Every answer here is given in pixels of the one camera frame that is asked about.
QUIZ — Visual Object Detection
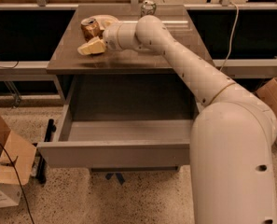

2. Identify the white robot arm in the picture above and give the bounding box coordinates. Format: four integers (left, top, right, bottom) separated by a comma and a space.
77, 15, 277, 224

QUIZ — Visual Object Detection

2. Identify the open grey top drawer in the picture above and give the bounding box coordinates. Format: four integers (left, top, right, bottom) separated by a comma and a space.
45, 74, 198, 172

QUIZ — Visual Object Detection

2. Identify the black cable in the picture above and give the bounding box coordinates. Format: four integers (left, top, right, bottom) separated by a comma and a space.
0, 131, 35, 224

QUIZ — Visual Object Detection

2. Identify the white bowl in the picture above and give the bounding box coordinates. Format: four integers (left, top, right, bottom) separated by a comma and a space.
94, 15, 118, 30

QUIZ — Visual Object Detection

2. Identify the green and white can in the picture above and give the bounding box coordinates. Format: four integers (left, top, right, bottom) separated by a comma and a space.
141, 0, 157, 17

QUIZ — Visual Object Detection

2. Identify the white cable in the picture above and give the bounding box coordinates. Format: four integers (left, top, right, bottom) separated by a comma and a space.
219, 2, 240, 73

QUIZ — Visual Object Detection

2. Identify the black floor stand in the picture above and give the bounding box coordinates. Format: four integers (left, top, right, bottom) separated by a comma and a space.
33, 119, 56, 185

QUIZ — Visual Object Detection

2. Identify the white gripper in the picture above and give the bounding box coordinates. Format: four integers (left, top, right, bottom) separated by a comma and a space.
77, 20, 141, 55

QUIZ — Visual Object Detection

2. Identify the orange soda can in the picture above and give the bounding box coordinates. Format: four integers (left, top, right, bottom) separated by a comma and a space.
81, 18, 102, 42

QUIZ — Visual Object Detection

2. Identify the open cardboard box left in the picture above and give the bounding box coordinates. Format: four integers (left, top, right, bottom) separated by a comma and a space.
0, 116, 36, 208

